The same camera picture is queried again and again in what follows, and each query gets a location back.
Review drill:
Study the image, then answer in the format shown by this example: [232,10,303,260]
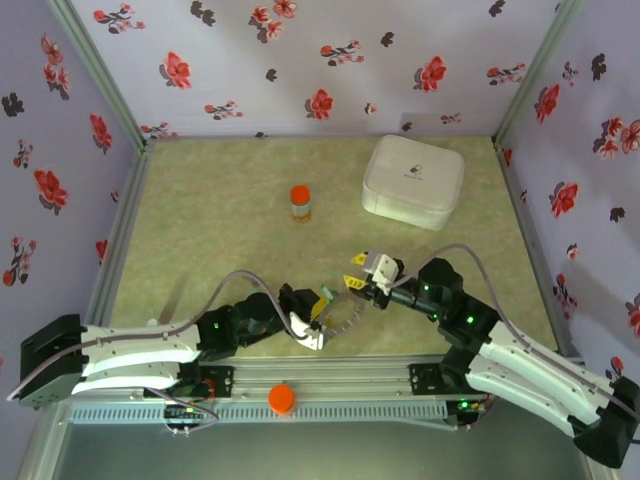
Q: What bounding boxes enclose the black wire-loop keyring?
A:
[319,285,370,342]

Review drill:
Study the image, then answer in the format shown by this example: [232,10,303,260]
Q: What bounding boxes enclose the orange round button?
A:
[268,383,297,416]

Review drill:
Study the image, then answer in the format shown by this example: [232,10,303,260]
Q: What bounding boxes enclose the orange-capped bottle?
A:
[289,184,314,225]

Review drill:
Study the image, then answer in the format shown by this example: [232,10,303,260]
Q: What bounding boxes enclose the white zip case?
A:
[360,133,465,232]

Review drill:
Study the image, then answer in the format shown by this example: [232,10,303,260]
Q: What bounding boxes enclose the controller circuit board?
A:
[447,397,489,431]
[164,403,211,435]

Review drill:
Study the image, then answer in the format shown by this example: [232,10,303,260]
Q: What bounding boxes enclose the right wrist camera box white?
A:
[366,251,404,295]

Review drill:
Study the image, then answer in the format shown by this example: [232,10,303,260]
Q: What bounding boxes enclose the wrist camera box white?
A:
[366,251,404,295]
[288,310,331,351]

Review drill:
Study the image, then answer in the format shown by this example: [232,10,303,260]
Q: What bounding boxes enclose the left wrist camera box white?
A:
[288,310,331,351]

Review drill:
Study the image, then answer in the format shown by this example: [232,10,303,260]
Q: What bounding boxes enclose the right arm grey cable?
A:
[389,243,640,446]

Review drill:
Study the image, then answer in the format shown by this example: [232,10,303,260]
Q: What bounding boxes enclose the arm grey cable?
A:
[5,269,311,404]
[389,243,640,446]

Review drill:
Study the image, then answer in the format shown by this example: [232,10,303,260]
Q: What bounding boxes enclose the left arm grey cable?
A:
[5,269,311,404]

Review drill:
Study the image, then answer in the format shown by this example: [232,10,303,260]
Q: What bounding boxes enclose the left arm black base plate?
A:
[143,365,235,400]

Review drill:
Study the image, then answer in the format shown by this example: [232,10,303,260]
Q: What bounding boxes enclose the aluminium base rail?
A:
[49,355,596,402]

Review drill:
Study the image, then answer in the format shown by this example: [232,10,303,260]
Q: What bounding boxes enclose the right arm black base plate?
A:
[409,363,500,397]

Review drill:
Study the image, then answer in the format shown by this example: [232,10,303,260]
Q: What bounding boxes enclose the grey slotted cable duct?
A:
[67,403,449,425]

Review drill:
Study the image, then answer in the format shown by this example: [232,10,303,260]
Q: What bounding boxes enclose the aluminium corner post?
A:
[492,0,586,146]
[47,0,156,151]

